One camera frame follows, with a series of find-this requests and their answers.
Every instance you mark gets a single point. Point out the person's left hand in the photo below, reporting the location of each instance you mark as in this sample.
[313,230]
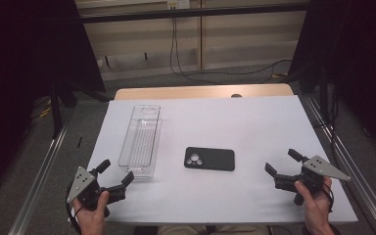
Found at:
[91,220]

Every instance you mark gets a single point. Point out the aluminium floor rail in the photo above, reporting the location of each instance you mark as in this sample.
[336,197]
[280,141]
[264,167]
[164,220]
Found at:
[39,182]
[355,163]

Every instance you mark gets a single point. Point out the white wall outlet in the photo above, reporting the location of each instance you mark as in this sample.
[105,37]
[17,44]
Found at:
[178,4]

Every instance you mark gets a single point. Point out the white table mat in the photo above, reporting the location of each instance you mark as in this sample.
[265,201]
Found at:
[228,124]

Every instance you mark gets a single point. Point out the person's right hand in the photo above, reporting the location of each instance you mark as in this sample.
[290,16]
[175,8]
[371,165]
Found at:
[318,209]

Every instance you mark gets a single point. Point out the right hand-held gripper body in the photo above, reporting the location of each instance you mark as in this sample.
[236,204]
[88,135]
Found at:
[316,168]

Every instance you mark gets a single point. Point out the clear plastic tray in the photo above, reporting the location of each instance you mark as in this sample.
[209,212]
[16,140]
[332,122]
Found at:
[140,143]

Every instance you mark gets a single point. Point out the black horizontal rail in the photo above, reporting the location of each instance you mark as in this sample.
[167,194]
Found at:
[189,13]

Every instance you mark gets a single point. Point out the black metal stand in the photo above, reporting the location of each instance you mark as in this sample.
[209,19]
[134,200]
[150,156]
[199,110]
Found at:
[56,111]

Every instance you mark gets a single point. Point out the small black floor piece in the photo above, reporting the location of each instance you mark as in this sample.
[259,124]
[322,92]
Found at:
[79,142]

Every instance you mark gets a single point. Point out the black curtain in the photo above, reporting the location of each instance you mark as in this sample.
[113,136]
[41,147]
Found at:
[359,65]
[23,71]

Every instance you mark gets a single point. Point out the dark table grommet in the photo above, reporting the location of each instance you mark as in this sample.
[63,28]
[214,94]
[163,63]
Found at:
[236,95]

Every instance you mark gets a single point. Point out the black phone case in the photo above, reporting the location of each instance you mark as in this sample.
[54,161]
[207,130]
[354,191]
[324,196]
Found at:
[213,159]

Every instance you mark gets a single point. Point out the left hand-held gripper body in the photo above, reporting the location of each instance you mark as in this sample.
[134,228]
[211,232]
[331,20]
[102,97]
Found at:
[82,186]

